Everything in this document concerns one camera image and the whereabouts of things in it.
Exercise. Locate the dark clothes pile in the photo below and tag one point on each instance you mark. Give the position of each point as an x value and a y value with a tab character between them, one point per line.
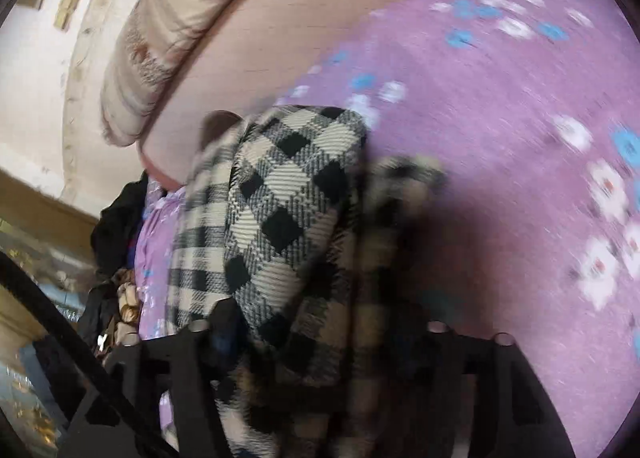
117	228

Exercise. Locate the brown patterned blanket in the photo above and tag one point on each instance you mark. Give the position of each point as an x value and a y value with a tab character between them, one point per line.
127	300

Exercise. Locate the black and cream checkered coat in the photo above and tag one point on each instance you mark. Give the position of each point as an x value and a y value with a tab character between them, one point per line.
290	188

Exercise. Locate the purple floral bed sheet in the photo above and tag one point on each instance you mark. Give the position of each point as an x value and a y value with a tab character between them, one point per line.
500	138

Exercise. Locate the wall picture frame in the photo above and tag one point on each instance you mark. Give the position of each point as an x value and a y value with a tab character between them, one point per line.
67	6

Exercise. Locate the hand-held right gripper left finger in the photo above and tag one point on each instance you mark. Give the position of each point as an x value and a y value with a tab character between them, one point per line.
222	333

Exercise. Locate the beige striped bolster pillow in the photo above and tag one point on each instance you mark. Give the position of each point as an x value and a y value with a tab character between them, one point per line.
165	38

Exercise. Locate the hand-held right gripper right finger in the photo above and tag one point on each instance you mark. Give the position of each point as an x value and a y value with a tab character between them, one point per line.
425	353

